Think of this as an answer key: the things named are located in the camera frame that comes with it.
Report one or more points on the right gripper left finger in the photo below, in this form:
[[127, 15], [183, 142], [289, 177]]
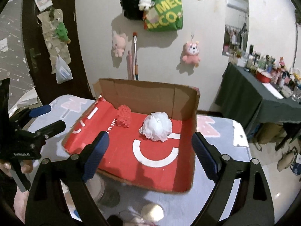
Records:
[[47, 205]]

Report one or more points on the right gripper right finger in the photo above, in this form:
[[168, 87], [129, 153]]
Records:
[[253, 203]]

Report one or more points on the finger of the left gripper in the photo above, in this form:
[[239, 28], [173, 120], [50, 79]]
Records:
[[27, 113], [51, 130]]

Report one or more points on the red mesh bath pouf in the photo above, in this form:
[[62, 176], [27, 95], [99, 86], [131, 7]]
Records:
[[123, 118]]

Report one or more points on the white mesh bath pouf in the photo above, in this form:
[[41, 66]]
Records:
[[156, 127]]

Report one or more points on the white plastic bag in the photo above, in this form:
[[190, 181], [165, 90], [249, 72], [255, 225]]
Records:
[[63, 72]]

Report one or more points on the light blue table cover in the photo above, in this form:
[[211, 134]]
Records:
[[179, 209]]

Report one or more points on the green plush on door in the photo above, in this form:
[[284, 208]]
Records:
[[62, 32]]

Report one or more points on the beige round sponge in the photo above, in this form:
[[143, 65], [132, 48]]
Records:
[[152, 212]]

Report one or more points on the red lined cardboard box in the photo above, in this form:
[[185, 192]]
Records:
[[130, 157]]

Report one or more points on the pale pink bunny plush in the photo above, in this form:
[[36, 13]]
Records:
[[119, 43]]

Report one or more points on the dark cloth covered table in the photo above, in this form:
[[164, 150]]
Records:
[[243, 98]]

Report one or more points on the red bowl on table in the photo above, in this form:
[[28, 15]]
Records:
[[263, 76]]

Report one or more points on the green tote bag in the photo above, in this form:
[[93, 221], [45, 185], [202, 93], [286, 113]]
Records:
[[165, 15]]

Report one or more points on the pink bear plush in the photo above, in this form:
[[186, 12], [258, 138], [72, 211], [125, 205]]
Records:
[[191, 53]]

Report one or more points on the broom handle red tip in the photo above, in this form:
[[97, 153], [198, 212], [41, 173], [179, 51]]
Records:
[[135, 56]]

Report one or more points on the black bag on wall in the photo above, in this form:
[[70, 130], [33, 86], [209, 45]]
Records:
[[131, 10]]

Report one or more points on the small white plush keychain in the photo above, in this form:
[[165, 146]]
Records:
[[145, 5]]

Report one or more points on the wall mirror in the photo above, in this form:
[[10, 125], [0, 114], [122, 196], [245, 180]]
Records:
[[236, 32]]

